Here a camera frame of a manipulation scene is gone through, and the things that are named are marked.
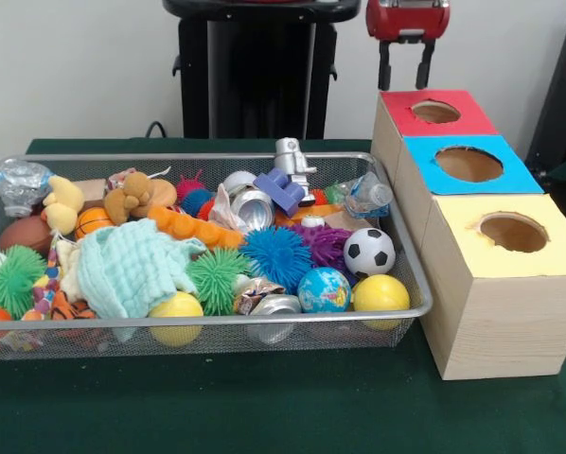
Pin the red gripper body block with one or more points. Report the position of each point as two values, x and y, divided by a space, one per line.
408 19

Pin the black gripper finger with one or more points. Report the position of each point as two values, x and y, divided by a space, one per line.
424 64
384 66

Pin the brown plush teddy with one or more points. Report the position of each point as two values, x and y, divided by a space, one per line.
132 194

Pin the wooden box with three holes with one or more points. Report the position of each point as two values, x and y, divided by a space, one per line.
501 322

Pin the clear mesh bin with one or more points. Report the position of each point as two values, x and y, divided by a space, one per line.
103 346

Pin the silver toy robot figure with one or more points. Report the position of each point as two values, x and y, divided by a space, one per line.
288 161

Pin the black and white soccer ball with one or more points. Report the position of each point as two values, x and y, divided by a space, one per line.
369 253

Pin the blue spiky ball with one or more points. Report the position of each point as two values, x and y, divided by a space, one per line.
276 257

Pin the yellow ball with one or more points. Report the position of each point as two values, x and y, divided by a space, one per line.
380 293
176 307

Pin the small globe ball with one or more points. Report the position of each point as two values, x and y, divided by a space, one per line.
324 289

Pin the orange bumpy toy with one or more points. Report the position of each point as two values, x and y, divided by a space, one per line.
184 227

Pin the mint green cloth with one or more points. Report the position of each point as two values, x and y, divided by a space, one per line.
127 265

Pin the dark green table cloth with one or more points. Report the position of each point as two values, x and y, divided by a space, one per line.
264 407

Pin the green spiky ball with eyes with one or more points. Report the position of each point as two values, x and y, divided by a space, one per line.
13 279

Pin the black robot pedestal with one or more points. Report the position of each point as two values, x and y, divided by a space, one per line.
255 76

